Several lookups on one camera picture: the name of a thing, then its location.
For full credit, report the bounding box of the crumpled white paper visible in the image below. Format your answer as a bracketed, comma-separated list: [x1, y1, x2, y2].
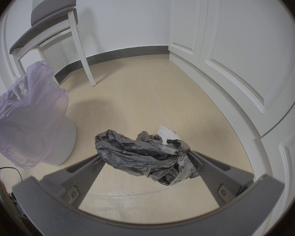
[157, 125, 183, 142]

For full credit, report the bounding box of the purple plastic bag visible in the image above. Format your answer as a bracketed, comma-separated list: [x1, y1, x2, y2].
[0, 60, 70, 169]

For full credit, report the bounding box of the black plastic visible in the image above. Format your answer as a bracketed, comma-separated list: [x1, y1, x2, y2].
[95, 129, 200, 187]

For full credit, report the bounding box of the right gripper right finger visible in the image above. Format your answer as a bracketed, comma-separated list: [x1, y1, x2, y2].
[187, 150, 255, 207]

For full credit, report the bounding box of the white wardrobe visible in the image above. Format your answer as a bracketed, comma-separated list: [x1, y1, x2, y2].
[168, 0, 295, 230]

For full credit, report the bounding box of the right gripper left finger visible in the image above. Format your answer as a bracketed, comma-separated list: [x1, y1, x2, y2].
[42, 153, 107, 208]

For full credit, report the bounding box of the white trash bin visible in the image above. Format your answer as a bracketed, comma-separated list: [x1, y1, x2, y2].
[40, 122, 77, 166]

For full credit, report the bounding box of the black cable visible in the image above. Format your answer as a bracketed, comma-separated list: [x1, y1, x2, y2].
[0, 167, 23, 181]

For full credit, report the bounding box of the grey and white chair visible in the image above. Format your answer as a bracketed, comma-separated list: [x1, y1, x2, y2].
[9, 0, 97, 87]

